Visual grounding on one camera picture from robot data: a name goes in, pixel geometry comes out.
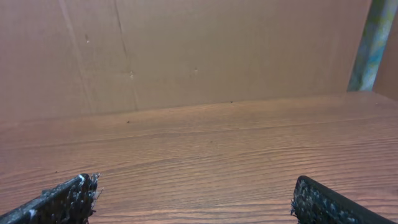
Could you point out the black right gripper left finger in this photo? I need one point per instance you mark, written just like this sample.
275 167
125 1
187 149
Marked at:
70 202

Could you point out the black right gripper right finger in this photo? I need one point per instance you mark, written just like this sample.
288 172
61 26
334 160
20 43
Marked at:
314 203

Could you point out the blue-green vertical post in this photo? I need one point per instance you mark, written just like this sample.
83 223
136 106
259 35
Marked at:
372 45

